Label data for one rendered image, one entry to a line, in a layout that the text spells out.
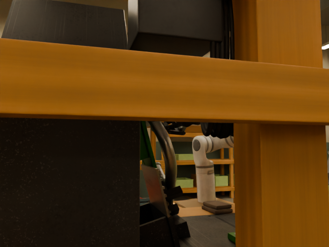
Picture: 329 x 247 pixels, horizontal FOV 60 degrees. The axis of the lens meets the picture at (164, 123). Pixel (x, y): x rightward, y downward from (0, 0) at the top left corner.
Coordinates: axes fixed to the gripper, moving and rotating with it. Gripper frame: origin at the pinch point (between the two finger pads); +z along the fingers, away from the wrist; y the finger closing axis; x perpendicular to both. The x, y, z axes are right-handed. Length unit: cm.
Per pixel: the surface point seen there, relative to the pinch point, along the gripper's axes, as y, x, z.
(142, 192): -481, -312, -77
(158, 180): -4.8, 15.0, 5.5
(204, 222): -34.5, 14.9, -10.2
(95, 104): 28.7, 25.2, 17.7
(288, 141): 15.9, 30.6, -12.6
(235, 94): 26.5, 27.3, -2.0
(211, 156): -459, -334, -263
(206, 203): -44.8, 3.2, -18.6
